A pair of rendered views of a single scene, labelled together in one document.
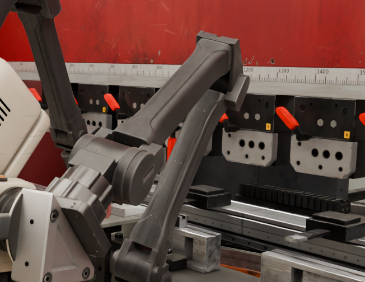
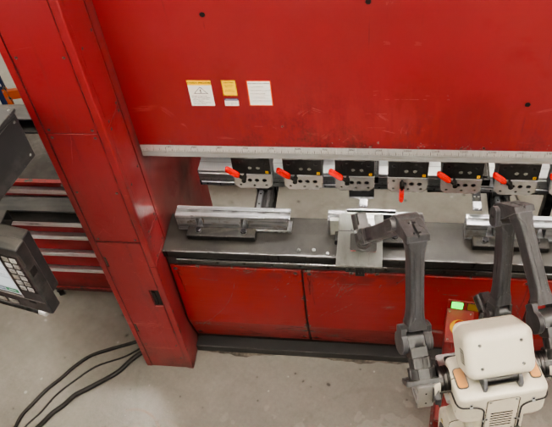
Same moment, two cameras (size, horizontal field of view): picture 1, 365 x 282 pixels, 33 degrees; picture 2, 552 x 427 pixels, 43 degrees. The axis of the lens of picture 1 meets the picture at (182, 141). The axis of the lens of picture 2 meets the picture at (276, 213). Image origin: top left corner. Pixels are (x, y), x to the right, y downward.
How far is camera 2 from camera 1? 2.35 m
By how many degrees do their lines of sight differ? 51
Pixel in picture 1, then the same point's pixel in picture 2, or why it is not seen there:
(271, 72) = (482, 153)
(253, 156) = (466, 190)
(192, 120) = (508, 241)
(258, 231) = not seen: hidden behind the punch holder
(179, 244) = not seen: hidden behind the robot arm
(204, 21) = (423, 127)
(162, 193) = (505, 281)
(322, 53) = (521, 145)
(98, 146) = (549, 321)
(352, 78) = (541, 155)
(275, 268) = (476, 229)
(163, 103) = (543, 275)
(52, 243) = not seen: outside the picture
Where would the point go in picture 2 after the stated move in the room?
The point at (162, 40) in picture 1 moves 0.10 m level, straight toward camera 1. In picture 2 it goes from (381, 135) to (401, 149)
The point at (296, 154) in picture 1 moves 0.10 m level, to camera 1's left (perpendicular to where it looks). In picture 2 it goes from (499, 187) to (481, 201)
